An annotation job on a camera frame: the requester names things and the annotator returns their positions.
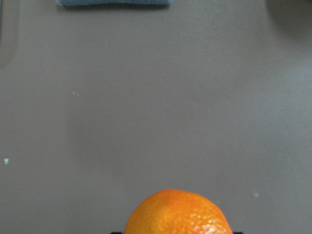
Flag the orange fruit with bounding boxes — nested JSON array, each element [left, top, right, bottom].
[[123, 189, 233, 234]]

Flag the grey folded cloth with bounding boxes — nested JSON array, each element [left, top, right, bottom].
[[56, 0, 173, 7]]

